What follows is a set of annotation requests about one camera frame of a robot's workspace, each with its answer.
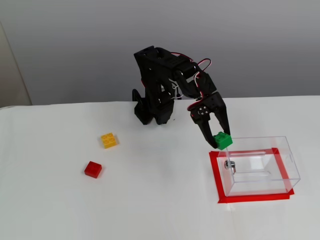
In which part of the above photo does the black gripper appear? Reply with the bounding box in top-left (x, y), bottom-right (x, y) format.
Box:
top-left (190, 91), bottom-right (232, 149)

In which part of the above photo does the green lego brick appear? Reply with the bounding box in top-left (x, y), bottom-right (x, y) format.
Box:
top-left (212, 131), bottom-right (234, 151)

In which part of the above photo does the transparent acrylic box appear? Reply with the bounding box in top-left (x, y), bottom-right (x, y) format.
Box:
top-left (217, 135), bottom-right (302, 198)

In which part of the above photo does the yellow lego brick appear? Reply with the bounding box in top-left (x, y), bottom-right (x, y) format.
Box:
top-left (100, 132), bottom-right (118, 150)

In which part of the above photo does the red lego brick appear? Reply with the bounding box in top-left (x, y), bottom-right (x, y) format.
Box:
top-left (83, 160), bottom-right (103, 179)

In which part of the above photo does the silver cam lock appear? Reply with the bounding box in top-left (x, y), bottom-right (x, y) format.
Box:
top-left (224, 159), bottom-right (237, 174)

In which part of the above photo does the black table clamp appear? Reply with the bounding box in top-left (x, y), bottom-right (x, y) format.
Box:
top-left (131, 88), bottom-right (146, 107)

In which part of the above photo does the red tape square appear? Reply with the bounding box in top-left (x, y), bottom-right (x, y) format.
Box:
top-left (208, 147), bottom-right (295, 205)

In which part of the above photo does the beige board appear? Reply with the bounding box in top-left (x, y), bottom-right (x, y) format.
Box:
top-left (0, 21), bottom-right (33, 109)

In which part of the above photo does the red white servo cable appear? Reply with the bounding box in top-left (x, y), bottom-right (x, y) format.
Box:
top-left (187, 58), bottom-right (213, 112)
top-left (170, 51), bottom-right (195, 100)

